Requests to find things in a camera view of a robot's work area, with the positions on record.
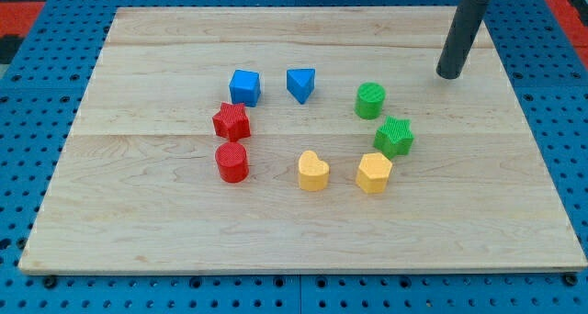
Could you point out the blue cube block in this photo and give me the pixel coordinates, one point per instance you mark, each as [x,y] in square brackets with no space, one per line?
[245,87]

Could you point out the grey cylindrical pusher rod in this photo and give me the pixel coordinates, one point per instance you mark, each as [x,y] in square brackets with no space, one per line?
[461,35]

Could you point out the wooden board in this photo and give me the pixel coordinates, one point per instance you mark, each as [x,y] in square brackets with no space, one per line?
[137,190]

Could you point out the red cylinder block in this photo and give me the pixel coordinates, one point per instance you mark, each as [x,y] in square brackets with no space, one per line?
[232,162]

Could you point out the red star block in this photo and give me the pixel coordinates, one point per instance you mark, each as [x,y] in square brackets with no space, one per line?
[232,122]

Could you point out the green cylinder block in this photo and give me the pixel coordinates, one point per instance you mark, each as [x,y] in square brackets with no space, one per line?
[369,100]

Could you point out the yellow heart block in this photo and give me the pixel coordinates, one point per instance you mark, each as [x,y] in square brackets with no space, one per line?
[313,173]

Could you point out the blue triangle block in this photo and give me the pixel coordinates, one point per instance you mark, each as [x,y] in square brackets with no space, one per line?
[300,83]

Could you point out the green star block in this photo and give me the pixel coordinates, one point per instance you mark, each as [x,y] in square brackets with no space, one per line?
[394,137]

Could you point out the yellow hexagon block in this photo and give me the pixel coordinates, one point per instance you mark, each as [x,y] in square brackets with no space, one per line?
[373,173]

